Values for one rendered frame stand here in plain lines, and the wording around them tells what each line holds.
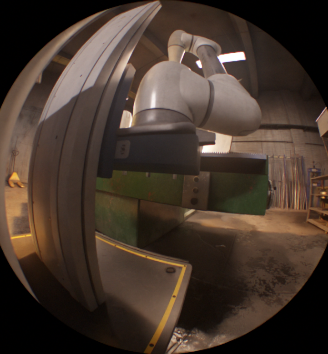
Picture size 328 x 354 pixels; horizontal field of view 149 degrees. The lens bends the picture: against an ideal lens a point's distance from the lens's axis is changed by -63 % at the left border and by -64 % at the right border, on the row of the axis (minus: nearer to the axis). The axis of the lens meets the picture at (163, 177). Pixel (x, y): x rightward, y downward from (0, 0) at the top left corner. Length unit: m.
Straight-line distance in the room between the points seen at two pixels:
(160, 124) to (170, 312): 0.42
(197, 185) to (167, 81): 0.50
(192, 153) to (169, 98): 0.13
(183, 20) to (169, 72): 4.86
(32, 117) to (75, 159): 6.86
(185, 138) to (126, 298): 0.40
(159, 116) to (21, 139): 6.69
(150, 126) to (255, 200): 0.64
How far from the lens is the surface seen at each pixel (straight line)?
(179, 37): 0.89
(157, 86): 0.30
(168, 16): 5.14
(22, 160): 6.65
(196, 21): 5.19
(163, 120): 0.25
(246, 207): 0.73
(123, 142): 0.26
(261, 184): 0.74
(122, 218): 1.18
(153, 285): 0.43
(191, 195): 0.66
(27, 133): 6.82
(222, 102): 0.34
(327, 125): 0.45
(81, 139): 0.21
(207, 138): 0.28
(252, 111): 0.40
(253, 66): 5.74
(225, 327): 0.76
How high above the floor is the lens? 0.63
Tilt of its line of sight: 3 degrees up
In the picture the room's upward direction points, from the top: 5 degrees clockwise
